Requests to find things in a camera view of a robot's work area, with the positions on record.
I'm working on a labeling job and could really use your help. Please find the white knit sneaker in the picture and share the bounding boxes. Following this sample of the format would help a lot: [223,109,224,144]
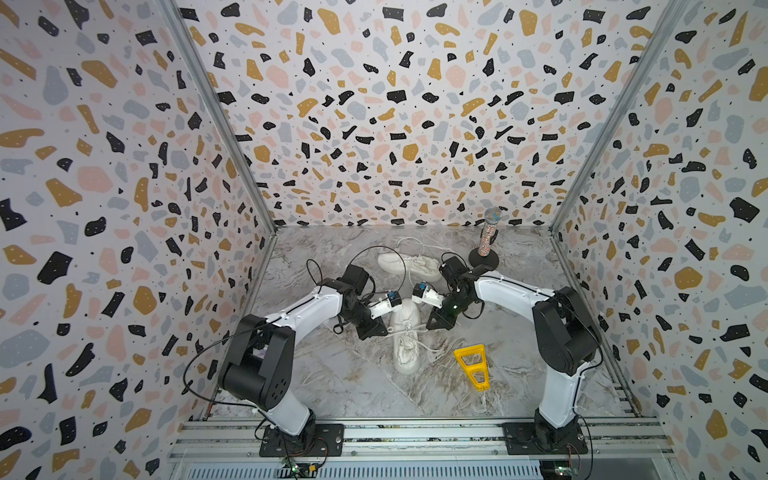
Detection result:
[389,299,421,375]
[377,253,442,282]

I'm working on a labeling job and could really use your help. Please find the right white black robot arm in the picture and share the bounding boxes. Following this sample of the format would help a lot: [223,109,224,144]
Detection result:
[413,256,600,445]

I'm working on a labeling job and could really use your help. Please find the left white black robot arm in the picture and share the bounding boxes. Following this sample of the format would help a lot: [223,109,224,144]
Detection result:
[218,265,402,438]

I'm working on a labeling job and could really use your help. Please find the yellow plastic triangular stand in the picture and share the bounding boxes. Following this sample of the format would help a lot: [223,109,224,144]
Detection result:
[453,344,490,392]

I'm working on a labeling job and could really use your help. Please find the sprinkle tube on black base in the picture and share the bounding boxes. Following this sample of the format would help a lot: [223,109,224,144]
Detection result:
[469,207,502,270]

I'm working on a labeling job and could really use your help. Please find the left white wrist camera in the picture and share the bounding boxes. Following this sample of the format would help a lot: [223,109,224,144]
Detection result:
[369,291,402,319]

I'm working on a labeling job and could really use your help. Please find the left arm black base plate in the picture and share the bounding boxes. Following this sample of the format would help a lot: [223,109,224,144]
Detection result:
[259,423,345,458]

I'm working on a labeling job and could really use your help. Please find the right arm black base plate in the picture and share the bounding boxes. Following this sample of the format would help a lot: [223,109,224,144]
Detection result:
[501,419,588,456]

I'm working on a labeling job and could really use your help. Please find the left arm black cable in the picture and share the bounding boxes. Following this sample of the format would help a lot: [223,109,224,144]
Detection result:
[181,244,409,480]

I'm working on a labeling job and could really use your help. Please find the front aluminium rail frame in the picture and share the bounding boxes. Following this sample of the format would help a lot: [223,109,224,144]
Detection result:
[168,417,685,479]

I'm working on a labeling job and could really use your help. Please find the left aluminium corner post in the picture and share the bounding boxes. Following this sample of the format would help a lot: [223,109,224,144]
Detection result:
[156,0,277,237]

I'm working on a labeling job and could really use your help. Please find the aluminium corner post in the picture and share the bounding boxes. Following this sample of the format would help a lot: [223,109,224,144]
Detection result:
[550,0,689,239]
[156,0,277,237]

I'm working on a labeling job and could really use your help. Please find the right aluminium corner post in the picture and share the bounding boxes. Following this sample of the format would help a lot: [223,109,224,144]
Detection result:
[550,0,689,239]

